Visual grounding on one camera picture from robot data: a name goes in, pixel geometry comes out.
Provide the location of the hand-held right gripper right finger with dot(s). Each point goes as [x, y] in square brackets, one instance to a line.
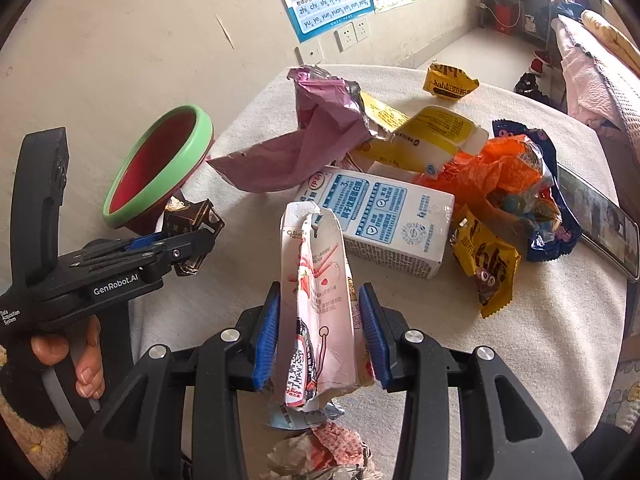
[376, 342]

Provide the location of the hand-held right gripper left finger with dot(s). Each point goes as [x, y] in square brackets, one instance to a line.
[265, 342]

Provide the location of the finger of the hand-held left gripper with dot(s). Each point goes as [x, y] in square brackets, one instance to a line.
[185, 250]
[145, 243]

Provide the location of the brown foil wrapper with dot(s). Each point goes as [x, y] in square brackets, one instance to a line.
[192, 215]

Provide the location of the pink white snack carton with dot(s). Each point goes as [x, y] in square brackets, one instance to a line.
[312, 280]

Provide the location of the green-rimmed red basin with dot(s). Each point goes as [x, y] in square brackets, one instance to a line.
[165, 160]

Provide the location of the yellow cartoon-eyes snack wrapper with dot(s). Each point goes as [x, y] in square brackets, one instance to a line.
[487, 260]

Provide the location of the person's left forearm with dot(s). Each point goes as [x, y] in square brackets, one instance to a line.
[25, 410]

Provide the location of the person's left hand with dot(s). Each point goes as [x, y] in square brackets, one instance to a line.
[90, 360]

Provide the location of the light blue white wrapper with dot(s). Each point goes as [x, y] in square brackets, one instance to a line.
[310, 415]

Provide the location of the crumpled red white wrapper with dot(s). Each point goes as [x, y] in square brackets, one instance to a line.
[330, 452]

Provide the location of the white blue milk carton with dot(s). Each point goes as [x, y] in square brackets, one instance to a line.
[385, 215]

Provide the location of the white tablecloth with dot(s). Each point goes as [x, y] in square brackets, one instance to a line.
[525, 360]

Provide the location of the purple plastic bag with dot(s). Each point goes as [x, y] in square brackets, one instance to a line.
[310, 145]

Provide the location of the dark blue snack bag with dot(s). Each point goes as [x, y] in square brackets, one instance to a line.
[557, 230]

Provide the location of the orange plastic bag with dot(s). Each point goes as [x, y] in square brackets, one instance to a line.
[495, 165]

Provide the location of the yellow white torn carton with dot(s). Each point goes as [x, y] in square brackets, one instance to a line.
[435, 132]

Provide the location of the patterned cloth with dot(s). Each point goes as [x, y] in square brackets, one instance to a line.
[622, 395]

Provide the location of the small yellow wrapper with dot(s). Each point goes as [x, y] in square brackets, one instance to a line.
[447, 82]

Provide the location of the black shoes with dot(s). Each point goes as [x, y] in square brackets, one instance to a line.
[532, 87]

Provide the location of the red shoe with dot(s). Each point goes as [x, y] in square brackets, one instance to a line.
[540, 62]

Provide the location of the pink white blanket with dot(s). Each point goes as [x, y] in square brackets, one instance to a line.
[595, 75]

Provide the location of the red box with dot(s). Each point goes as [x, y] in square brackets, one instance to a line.
[502, 17]

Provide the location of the blue cloth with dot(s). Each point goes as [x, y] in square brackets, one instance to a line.
[567, 9]

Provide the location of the yellow quilt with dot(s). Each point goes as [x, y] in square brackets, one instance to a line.
[610, 32]

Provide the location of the single white wall socket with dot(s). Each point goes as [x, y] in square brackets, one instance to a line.
[309, 52]

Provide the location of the double white wall socket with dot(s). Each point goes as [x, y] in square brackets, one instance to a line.
[352, 35]

